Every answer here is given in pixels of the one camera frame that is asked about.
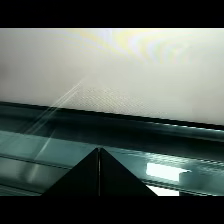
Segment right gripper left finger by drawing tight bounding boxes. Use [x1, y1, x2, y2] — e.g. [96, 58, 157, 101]
[41, 147, 100, 197]

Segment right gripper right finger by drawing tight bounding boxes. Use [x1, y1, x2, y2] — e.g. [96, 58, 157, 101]
[99, 147, 159, 197]

